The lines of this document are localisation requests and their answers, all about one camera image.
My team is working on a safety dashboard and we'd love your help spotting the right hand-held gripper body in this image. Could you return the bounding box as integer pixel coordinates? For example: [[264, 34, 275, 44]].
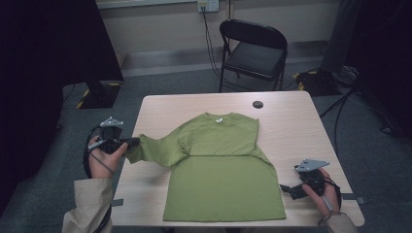
[[294, 158, 331, 198]]

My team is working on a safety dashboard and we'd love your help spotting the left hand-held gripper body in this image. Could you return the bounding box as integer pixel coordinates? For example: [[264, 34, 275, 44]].
[[96, 116, 127, 155]]

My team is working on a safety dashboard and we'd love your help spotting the green long-sleeved shirt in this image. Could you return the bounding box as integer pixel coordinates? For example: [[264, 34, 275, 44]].
[[125, 112, 288, 223]]

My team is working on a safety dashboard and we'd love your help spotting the person's left hand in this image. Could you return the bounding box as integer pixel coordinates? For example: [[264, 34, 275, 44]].
[[88, 135, 129, 180]]

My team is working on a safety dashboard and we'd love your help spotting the person's right hand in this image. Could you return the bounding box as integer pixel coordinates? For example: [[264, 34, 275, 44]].
[[301, 167, 342, 218]]

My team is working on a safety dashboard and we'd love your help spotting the black stand base yellow tape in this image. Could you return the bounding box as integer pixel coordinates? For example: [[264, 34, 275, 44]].
[[294, 69, 343, 97], [76, 81, 123, 110]]

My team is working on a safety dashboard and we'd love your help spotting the black curtain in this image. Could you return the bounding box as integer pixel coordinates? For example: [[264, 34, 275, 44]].
[[0, 0, 124, 216]]

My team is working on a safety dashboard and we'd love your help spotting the black folding chair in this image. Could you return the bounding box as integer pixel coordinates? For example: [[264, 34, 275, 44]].
[[219, 18, 289, 93]]

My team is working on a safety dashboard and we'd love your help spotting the grey curtain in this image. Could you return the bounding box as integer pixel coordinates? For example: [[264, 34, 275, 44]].
[[319, 0, 367, 76]]

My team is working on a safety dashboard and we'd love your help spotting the dark curtain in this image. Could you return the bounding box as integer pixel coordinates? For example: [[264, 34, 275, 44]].
[[343, 0, 412, 138]]

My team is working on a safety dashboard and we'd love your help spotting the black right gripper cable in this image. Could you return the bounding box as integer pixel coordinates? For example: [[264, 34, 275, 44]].
[[324, 179, 343, 209]]

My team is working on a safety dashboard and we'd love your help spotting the black floor cable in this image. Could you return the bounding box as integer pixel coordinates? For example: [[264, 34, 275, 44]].
[[333, 92, 352, 157], [319, 87, 358, 118]]

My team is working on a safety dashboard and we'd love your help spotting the black power cable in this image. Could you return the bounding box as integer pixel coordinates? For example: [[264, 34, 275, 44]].
[[201, 7, 254, 93]]

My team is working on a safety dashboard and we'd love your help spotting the white wall socket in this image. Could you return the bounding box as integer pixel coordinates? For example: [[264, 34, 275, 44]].
[[197, 0, 221, 14]]

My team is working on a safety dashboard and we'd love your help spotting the white wall conduit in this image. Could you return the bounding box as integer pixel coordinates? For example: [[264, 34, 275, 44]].
[[225, 0, 235, 21]]

